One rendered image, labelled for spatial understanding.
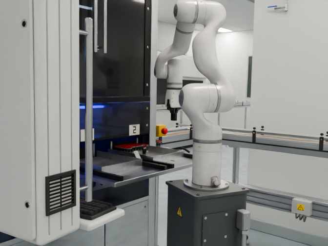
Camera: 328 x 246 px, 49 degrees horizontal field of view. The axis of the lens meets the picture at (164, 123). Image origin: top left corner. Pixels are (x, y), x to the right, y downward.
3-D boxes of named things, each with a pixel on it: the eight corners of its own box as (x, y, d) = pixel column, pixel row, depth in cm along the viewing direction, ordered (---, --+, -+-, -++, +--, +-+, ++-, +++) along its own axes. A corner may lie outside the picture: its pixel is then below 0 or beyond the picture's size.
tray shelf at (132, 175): (47, 169, 176) (47, 165, 176) (144, 151, 230) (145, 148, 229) (114, 187, 146) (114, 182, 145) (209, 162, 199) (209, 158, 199)
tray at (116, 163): (55, 163, 180) (55, 156, 179) (96, 156, 200) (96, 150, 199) (101, 174, 158) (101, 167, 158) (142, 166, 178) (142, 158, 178)
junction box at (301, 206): (291, 212, 242) (291, 199, 241) (294, 210, 246) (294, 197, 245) (309, 216, 234) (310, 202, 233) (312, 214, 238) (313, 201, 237)
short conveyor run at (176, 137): (144, 153, 232) (145, 129, 230) (127, 151, 242) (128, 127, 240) (204, 142, 284) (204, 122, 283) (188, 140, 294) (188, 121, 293)
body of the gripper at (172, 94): (174, 87, 204) (174, 107, 205) (163, 86, 196) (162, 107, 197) (185, 87, 199) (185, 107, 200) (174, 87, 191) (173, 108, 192)
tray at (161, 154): (108, 154, 206) (108, 148, 205) (139, 149, 226) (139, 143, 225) (153, 163, 184) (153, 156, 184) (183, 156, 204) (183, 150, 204)
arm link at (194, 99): (226, 143, 146) (229, 83, 144) (182, 144, 142) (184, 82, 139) (215, 138, 158) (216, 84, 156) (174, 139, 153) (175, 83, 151)
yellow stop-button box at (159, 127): (150, 135, 230) (150, 124, 230) (157, 134, 236) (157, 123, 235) (159, 136, 226) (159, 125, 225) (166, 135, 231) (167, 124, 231)
